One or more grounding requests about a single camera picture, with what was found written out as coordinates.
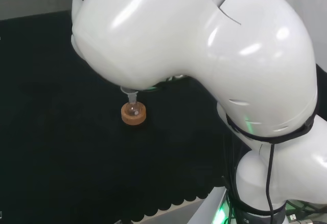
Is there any clear round-bottom flask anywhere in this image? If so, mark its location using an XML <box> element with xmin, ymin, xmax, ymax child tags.
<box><xmin>120</xmin><ymin>85</ymin><xmax>141</xmax><ymax>118</ymax></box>

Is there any black bench cloth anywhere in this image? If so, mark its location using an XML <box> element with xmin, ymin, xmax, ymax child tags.
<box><xmin>0</xmin><ymin>9</ymin><xmax>327</xmax><ymax>224</ymax></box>

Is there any cork ring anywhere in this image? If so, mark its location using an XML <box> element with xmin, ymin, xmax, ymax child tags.
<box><xmin>120</xmin><ymin>101</ymin><xmax>147</xmax><ymax>126</ymax></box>

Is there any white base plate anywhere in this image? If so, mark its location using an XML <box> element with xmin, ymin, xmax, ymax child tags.
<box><xmin>131</xmin><ymin>183</ymin><xmax>232</xmax><ymax>224</ymax></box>

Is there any black cable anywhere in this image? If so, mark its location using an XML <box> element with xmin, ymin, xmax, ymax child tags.
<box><xmin>264</xmin><ymin>142</ymin><xmax>276</xmax><ymax>224</ymax></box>

